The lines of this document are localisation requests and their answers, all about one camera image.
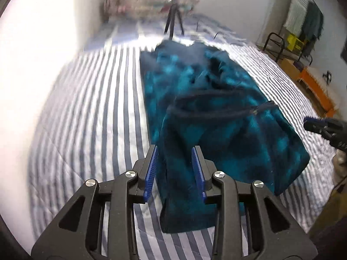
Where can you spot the white bench cushion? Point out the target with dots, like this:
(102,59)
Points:
(320,78)

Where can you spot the black tripod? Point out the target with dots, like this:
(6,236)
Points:
(170,21)

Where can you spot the teal plaid fleece robe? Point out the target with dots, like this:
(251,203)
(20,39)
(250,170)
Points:
(217,130)

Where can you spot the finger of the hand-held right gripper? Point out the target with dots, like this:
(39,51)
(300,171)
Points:
(313,124)

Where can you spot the teal hanging garment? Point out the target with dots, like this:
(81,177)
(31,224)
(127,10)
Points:
(311,21)

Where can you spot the blue white striped blanket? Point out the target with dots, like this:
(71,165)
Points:
(95,100)

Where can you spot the white hanging towel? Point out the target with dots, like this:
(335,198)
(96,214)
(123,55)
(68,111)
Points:
(294,16)

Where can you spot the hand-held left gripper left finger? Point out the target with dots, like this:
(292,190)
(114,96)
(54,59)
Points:
(151,173)

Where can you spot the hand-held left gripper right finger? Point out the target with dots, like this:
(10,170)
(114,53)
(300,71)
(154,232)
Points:
(198,173)

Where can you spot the yellow plastic crate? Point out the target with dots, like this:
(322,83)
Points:
(294,42)

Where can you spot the orange bench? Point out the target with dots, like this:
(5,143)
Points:
(317,89)

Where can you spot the small black device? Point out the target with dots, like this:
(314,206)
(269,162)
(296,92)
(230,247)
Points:
(328,77)

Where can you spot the floral folded quilt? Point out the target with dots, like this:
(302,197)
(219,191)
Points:
(127,6)

